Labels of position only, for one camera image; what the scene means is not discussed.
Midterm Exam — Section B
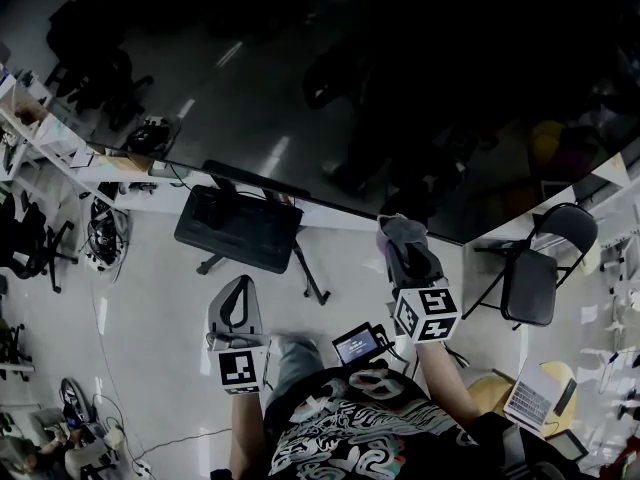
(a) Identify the round black cable device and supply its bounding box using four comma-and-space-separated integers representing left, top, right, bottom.
58, 376, 97, 433

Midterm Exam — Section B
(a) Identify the dark tablet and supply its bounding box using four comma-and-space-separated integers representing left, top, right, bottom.
548, 429, 591, 463

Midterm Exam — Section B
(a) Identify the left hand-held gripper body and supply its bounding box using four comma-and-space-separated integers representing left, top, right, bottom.
205, 330, 273, 397

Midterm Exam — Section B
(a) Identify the silver laptop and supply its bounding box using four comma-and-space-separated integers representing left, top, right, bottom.
501, 357, 579, 430

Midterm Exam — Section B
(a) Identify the person's black patterned shirt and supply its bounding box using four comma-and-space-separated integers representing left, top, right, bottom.
260, 361, 504, 480

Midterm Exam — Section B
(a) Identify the small black display device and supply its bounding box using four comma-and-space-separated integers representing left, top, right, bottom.
331, 321, 391, 367

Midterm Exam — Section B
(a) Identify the round wooden table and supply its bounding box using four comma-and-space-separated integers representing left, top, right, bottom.
466, 359, 582, 440

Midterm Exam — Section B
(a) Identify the person's grey jeans leg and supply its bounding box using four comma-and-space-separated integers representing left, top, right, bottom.
268, 334, 327, 410

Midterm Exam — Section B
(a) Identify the black phone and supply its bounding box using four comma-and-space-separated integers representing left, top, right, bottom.
551, 377, 579, 417

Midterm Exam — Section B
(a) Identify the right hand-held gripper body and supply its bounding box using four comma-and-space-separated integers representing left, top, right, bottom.
387, 267, 463, 345

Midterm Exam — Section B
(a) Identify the grey cloth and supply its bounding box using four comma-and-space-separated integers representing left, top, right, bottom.
375, 213, 431, 262

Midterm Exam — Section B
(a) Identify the large black monitor screen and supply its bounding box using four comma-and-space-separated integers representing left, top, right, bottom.
0, 0, 640, 245

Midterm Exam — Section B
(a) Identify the black folding chair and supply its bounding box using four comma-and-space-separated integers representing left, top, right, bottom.
461, 202, 600, 328

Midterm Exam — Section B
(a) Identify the person's left forearm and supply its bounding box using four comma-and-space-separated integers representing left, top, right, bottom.
227, 391, 267, 480

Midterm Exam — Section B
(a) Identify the person's right forearm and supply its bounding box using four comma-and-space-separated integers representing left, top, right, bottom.
413, 339, 482, 430

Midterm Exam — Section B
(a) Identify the black office chair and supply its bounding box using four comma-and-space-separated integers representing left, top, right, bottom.
0, 321, 37, 383
0, 191, 80, 295

